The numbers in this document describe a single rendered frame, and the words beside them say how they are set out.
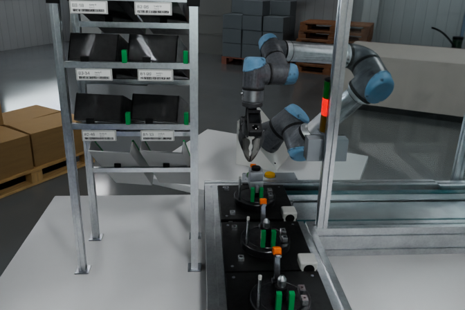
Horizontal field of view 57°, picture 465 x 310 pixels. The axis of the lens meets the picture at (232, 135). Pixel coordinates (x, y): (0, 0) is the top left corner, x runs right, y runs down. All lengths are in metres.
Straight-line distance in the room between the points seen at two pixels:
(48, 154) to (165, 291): 2.92
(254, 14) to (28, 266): 7.97
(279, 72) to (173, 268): 0.72
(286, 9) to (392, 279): 8.15
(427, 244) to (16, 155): 3.17
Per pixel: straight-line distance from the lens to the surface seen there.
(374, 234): 1.46
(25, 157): 3.94
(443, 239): 1.56
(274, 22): 8.87
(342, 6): 1.19
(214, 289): 1.13
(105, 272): 1.37
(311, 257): 1.20
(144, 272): 1.35
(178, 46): 1.15
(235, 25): 9.17
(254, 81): 1.46
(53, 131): 4.03
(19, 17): 11.90
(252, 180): 1.42
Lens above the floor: 1.67
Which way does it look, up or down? 20 degrees down
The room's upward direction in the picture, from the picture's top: 2 degrees clockwise
